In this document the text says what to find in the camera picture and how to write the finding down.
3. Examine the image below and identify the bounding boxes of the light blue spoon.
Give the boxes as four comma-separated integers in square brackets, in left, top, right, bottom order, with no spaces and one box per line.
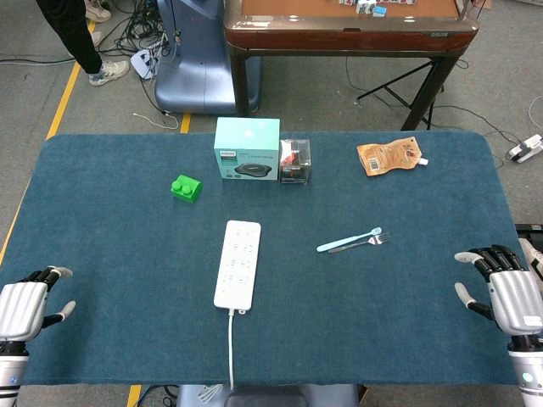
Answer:
[316,226,383,254]

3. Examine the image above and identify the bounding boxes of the white sneaker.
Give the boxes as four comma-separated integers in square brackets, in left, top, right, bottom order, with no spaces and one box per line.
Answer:
[87,59,131,87]

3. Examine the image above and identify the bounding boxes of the green toy brick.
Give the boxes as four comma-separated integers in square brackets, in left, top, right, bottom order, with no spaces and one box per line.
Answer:
[170,174,204,206]

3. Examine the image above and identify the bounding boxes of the teal product box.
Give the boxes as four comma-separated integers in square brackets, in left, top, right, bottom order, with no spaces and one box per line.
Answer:
[213,116,282,182]

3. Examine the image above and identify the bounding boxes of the mahjong tiles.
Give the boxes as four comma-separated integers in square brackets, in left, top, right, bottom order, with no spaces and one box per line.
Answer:
[339,0,417,17]

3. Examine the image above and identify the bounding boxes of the silver metal fork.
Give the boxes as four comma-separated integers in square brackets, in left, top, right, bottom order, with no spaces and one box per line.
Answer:
[327,231,392,254]

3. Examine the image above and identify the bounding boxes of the beige sneaker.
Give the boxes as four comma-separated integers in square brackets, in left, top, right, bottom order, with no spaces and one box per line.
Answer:
[84,0,112,23]

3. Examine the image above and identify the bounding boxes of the white socket with plugs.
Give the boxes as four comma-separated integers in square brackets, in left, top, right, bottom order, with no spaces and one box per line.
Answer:
[130,47,162,81]

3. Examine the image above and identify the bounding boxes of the black cable bundle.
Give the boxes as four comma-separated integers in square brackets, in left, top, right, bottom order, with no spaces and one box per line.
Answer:
[99,0,179,56]

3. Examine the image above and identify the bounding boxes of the person leg black trousers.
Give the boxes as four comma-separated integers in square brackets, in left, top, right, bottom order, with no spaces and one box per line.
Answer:
[35,0,104,75]

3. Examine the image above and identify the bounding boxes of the white loose floor cable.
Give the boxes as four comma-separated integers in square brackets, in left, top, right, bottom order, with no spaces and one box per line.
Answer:
[132,110,181,131]

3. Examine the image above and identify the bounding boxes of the blue felt table cloth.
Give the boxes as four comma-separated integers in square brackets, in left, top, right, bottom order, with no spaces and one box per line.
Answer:
[0,130,534,387]

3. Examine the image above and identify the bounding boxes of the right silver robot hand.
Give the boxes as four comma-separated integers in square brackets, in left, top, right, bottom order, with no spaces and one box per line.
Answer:
[453,244,543,337]

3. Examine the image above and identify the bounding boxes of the orange spout pouch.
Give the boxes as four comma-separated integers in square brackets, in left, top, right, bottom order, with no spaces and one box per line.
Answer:
[355,136,429,177]

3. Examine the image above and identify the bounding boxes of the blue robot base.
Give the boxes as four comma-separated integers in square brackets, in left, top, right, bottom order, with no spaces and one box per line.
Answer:
[154,0,262,114]

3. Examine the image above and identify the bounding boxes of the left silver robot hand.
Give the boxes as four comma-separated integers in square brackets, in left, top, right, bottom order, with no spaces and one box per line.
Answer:
[0,266,77,342]

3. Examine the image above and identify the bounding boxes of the clear plastic box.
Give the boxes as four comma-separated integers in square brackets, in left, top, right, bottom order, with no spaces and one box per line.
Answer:
[278,138,312,186]

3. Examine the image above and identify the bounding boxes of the brown mahjong table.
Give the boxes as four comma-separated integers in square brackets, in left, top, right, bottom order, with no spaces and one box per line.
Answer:
[222,0,480,131]

